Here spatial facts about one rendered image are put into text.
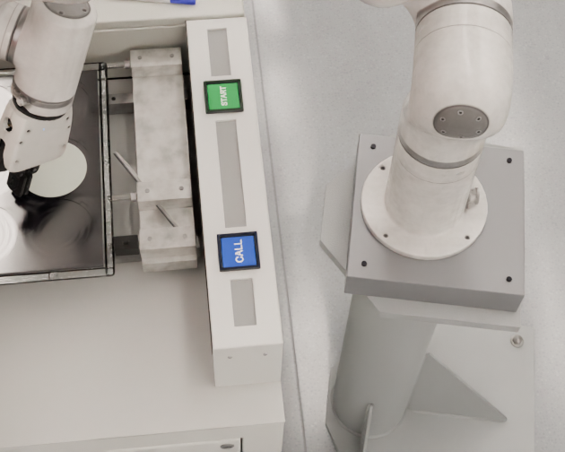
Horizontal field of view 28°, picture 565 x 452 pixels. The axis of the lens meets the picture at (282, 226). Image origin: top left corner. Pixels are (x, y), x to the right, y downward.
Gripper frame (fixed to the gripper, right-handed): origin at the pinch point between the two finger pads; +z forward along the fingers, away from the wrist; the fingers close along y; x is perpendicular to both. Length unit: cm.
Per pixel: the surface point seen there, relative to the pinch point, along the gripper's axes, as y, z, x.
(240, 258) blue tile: 11.4, -9.4, -32.3
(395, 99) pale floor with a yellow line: 135, 39, 13
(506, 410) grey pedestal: 97, 55, -62
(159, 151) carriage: 20.1, -4.2, -7.0
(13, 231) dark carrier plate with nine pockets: -3.5, 4.8, -4.8
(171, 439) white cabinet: 0.6, 15.6, -40.5
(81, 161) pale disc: 9.6, -1.5, -1.8
